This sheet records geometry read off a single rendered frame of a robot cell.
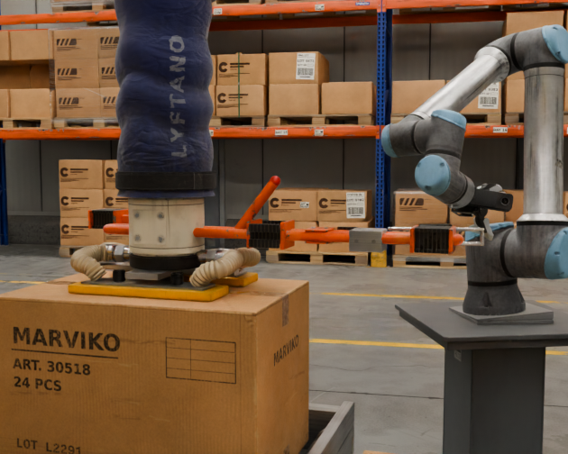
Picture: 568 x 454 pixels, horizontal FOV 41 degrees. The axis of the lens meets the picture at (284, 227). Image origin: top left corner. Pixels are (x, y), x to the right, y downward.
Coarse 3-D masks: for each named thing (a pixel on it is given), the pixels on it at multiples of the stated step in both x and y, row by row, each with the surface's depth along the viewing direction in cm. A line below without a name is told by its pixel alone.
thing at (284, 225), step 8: (248, 224) 163; (256, 224) 161; (264, 224) 161; (272, 224) 160; (280, 224) 160; (288, 224) 163; (248, 232) 163; (256, 232) 162; (264, 232) 162; (272, 232) 161; (280, 232) 161; (248, 240) 163; (256, 240) 162; (264, 240) 161; (272, 240) 160; (280, 240) 161; (248, 248) 163; (272, 248) 161; (280, 248) 161
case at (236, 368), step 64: (0, 320) 162; (64, 320) 158; (128, 320) 154; (192, 320) 150; (256, 320) 146; (0, 384) 164; (64, 384) 159; (128, 384) 155; (192, 384) 151; (256, 384) 147; (0, 448) 165; (64, 448) 161; (128, 448) 156; (192, 448) 152; (256, 448) 148
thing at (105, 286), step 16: (176, 272) 163; (80, 288) 165; (96, 288) 163; (112, 288) 162; (128, 288) 161; (144, 288) 160; (160, 288) 160; (176, 288) 159; (192, 288) 158; (208, 288) 160; (224, 288) 162
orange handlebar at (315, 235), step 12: (108, 228) 174; (120, 228) 173; (204, 228) 168; (216, 228) 167; (228, 228) 170; (312, 228) 162; (324, 228) 162; (288, 240) 162; (300, 240) 161; (312, 240) 160; (324, 240) 159; (336, 240) 158; (348, 240) 157; (384, 240) 155; (396, 240) 154; (408, 240) 153; (456, 240) 151
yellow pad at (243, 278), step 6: (126, 270) 184; (186, 276) 178; (228, 276) 176; (234, 276) 176; (240, 276) 177; (246, 276) 177; (252, 276) 179; (210, 282) 176; (216, 282) 175; (222, 282) 175; (228, 282) 174; (234, 282) 174; (240, 282) 174; (246, 282) 175; (252, 282) 179
